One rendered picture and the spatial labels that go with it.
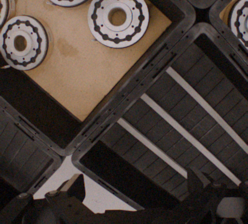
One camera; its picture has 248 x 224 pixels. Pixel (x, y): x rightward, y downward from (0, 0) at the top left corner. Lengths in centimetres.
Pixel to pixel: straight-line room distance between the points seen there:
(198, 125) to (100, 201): 45
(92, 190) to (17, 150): 30
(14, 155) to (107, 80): 31
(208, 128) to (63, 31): 35
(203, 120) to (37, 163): 40
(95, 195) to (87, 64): 47
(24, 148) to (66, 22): 31
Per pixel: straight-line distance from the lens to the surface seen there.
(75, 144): 32
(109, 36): 33
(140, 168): 45
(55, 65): 40
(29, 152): 51
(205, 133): 43
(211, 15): 28
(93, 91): 38
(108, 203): 73
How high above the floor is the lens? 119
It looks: 72 degrees down
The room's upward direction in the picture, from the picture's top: 164 degrees counter-clockwise
